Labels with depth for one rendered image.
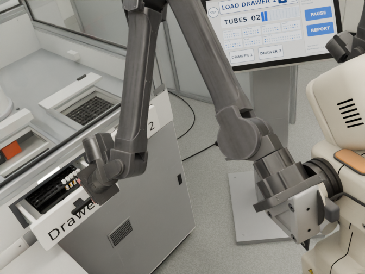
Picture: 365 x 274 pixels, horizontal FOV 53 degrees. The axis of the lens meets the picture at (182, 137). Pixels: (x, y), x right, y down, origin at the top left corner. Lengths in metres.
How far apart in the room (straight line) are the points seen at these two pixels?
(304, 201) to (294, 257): 1.38
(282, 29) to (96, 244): 1.10
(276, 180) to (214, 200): 1.60
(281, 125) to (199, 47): 1.12
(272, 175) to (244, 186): 1.59
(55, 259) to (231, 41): 0.99
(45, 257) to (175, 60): 2.07
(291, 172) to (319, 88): 0.16
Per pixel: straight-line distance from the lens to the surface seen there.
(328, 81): 0.67
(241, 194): 2.21
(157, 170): 1.58
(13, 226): 1.29
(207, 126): 2.76
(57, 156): 1.24
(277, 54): 1.50
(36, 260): 1.29
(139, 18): 0.82
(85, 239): 1.49
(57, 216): 1.16
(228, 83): 0.70
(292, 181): 0.66
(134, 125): 0.81
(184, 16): 0.77
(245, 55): 1.48
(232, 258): 2.00
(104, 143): 0.87
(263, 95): 1.68
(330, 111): 0.69
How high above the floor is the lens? 1.70
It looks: 39 degrees down
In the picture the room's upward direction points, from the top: 12 degrees counter-clockwise
